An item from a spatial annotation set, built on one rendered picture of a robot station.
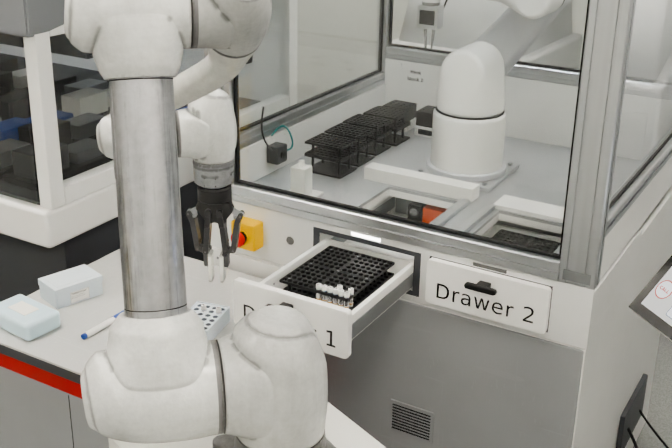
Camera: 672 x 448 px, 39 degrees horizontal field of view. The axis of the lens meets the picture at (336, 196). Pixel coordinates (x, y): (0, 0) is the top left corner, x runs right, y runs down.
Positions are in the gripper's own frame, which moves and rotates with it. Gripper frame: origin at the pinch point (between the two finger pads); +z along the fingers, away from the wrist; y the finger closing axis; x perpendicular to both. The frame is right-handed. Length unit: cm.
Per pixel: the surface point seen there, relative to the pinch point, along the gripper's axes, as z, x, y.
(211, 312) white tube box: 11.8, -0.5, -1.5
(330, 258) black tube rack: 1.1, 9.7, 25.1
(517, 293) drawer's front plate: 1, -4, 68
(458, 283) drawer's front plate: 2, 2, 55
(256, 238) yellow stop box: 3.3, 23.7, 5.0
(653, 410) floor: 91, 93, 129
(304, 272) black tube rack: 1.1, 1.6, 20.0
